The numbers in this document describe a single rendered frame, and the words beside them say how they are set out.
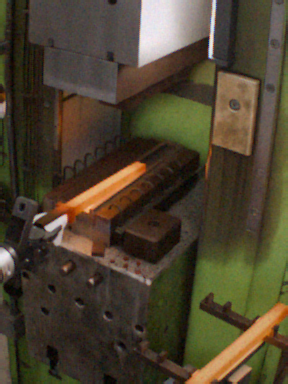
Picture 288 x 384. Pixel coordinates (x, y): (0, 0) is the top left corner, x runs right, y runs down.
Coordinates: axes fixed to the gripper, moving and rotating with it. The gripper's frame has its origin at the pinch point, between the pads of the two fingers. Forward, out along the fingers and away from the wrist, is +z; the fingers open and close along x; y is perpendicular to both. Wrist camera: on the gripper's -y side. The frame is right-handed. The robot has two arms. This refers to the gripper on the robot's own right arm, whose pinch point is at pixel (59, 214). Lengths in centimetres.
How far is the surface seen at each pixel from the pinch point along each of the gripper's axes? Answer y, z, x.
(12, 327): 63, 19, -35
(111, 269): 11.2, 3.0, 12.2
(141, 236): 4.0, 9.0, 15.8
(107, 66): -33.5, 8.1, 5.4
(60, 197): 2.6, 9.9, -7.3
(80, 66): -32.0, 8.2, -1.6
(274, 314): 5, 1, 53
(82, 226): 7.4, 9.0, -0.1
